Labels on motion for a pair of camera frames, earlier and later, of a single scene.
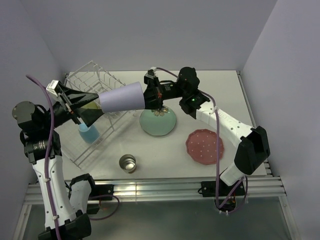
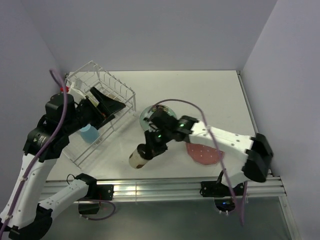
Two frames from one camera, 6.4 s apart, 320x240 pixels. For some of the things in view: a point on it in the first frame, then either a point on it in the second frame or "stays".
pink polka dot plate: [201, 147] stays
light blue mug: [90, 134] stays
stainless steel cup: [127, 162] → [136, 161]
